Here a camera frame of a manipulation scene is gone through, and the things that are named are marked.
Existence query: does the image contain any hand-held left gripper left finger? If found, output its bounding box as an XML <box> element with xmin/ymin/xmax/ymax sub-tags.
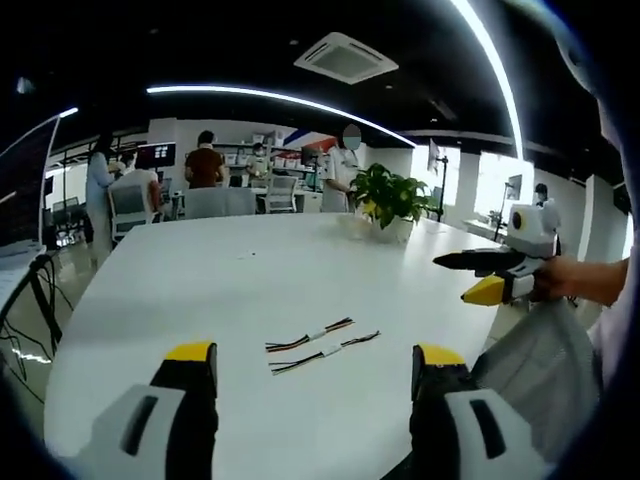
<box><xmin>74</xmin><ymin>340</ymin><xmax>220</xmax><ymax>480</ymax></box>

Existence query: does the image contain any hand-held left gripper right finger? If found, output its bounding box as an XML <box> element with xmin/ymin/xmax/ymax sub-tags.
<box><xmin>409</xmin><ymin>342</ymin><xmax>551</xmax><ymax>480</ymax></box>

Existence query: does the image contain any person's right hand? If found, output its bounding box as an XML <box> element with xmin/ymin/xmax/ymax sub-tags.
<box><xmin>530</xmin><ymin>254</ymin><xmax>601</xmax><ymax>304</ymax></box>

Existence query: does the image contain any black tripod stand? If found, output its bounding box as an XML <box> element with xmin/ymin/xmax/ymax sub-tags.
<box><xmin>491</xmin><ymin>174</ymin><xmax>522</xmax><ymax>242</ymax></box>
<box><xmin>426</xmin><ymin>138</ymin><xmax>450</xmax><ymax>225</ymax></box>

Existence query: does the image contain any person's pale shirt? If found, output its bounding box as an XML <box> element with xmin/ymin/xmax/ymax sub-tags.
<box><xmin>588</xmin><ymin>89</ymin><xmax>640</xmax><ymax>396</ymax></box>

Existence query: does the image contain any potted green plant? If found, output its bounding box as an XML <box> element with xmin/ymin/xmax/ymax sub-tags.
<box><xmin>348</xmin><ymin>161</ymin><xmax>437</xmax><ymax>245</ymax></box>

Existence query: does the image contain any curved ceiling light strip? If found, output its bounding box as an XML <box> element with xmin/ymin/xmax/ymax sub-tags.
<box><xmin>448</xmin><ymin>0</ymin><xmax>527</xmax><ymax>162</ymax></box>
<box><xmin>145</xmin><ymin>84</ymin><xmax>417</xmax><ymax>149</ymax></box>

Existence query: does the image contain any white mesh office chair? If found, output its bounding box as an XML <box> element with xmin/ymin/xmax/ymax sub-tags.
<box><xmin>263</xmin><ymin>175</ymin><xmax>300</xmax><ymax>215</ymax></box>
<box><xmin>106</xmin><ymin>183</ymin><xmax>157</xmax><ymax>242</ymax></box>

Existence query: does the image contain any grey chair backrest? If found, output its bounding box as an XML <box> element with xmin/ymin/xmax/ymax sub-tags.
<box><xmin>183</xmin><ymin>186</ymin><xmax>258</xmax><ymax>220</ymax></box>

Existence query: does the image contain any white storage shelving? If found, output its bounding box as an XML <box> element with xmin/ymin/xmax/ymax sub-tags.
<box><xmin>214</xmin><ymin>130</ymin><xmax>332</xmax><ymax>182</ymax></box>

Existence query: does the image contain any ceiling air conditioner unit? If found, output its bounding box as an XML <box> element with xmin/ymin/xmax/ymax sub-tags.
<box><xmin>293</xmin><ymin>31</ymin><xmax>400</xmax><ymax>86</ymax></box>

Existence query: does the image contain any large black desk monitor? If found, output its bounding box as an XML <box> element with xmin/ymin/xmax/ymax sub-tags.
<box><xmin>0</xmin><ymin>111</ymin><xmax>57</xmax><ymax>252</ymax></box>

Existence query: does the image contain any bundle of black cables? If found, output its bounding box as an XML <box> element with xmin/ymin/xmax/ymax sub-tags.
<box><xmin>0</xmin><ymin>257</ymin><xmax>64</xmax><ymax>364</ymax></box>

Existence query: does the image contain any wall screen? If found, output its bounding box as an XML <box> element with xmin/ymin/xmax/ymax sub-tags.
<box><xmin>135</xmin><ymin>141</ymin><xmax>178</xmax><ymax>172</ymax></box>

